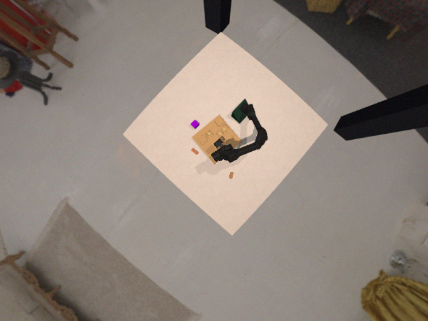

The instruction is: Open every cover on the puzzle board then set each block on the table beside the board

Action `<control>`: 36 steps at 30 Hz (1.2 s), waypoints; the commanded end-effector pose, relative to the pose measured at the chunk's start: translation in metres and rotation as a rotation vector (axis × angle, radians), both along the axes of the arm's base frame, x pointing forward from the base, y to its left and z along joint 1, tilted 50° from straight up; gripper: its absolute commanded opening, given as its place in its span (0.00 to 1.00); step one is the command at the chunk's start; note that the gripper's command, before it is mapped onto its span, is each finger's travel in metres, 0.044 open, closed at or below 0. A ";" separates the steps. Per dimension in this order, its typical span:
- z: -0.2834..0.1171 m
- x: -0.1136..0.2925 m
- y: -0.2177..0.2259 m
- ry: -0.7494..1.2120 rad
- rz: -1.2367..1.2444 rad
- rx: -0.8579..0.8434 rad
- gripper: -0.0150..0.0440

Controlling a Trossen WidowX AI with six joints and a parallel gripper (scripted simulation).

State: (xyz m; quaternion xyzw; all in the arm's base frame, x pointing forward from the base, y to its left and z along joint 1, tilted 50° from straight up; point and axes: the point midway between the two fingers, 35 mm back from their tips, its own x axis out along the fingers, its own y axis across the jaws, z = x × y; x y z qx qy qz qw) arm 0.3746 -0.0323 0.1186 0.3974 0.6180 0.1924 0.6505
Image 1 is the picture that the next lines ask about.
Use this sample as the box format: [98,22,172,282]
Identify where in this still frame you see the purple cube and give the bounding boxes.
[190,120,199,128]

